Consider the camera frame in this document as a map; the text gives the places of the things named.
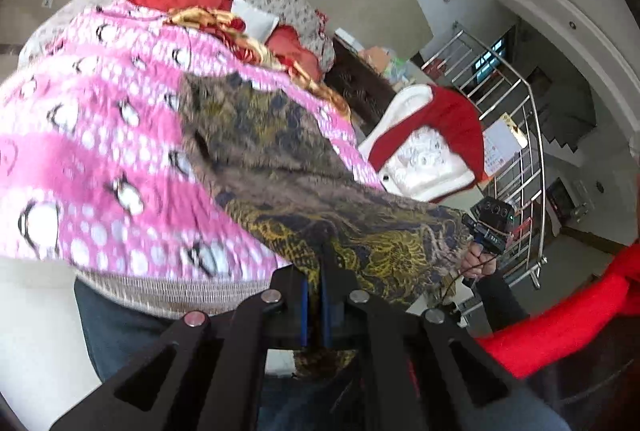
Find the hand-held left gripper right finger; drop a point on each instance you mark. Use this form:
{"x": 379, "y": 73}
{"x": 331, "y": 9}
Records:
{"x": 327, "y": 321}

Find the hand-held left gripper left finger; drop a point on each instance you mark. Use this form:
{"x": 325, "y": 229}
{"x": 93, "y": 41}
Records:
{"x": 302, "y": 321}

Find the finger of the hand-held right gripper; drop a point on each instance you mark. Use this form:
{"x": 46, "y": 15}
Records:
{"x": 472, "y": 225}

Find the brown floral garment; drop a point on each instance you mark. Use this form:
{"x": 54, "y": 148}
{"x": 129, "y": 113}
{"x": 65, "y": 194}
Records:
{"x": 300, "y": 191}

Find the person's right hand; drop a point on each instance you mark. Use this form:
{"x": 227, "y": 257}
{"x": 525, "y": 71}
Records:
{"x": 475, "y": 261}

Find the metal drying rack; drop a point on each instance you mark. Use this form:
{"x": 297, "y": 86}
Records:
{"x": 525, "y": 171}

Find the white paper notice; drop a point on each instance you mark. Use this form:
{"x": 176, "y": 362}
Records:
{"x": 500, "y": 146}

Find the white armchair with red cover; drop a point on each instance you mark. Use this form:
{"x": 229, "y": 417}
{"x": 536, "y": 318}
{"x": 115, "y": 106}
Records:
{"x": 425, "y": 151}

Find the red cloth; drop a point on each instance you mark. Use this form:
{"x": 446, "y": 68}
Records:
{"x": 575, "y": 321}

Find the beige woven bed cover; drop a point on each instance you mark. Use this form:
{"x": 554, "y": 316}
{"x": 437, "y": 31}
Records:
{"x": 175, "y": 293}

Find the dark carved wooden headboard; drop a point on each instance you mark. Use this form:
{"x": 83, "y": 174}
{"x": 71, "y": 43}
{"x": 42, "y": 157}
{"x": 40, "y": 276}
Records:
{"x": 360, "y": 86}

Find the pastel plastic bags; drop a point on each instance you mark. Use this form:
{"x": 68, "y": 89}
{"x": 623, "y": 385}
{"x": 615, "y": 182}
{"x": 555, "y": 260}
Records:
{"x": 385, "y": 61}

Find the person's blue jeans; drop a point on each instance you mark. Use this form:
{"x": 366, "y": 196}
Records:
{"x": 115, "y": 346}

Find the small red pillow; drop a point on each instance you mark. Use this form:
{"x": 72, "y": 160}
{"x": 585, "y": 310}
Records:
{"x": 295, "y": 48}

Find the pink penguin blanket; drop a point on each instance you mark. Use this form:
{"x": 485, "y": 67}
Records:
{"x": 100, "y": 136}

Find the gold and red satin quilt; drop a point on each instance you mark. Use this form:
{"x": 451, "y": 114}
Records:
{"x": 250, "y": 36}

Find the white folded cloth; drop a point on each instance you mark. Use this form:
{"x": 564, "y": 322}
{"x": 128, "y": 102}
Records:
{"x": 255, "y": 18}

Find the wall socket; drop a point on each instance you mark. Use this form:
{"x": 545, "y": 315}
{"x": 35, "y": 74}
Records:
{"x": 48, "y": 1}

